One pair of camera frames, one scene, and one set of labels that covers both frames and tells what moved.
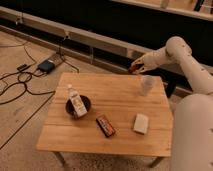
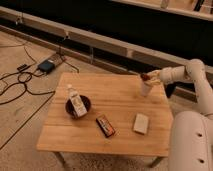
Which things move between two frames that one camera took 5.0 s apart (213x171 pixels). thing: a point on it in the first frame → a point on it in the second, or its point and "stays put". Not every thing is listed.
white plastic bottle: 77,102 stays put
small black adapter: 20,68 stays put
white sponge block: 141,123 stays put
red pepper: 133,68 → 145,77
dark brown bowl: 70,108 stays put
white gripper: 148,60 → 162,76
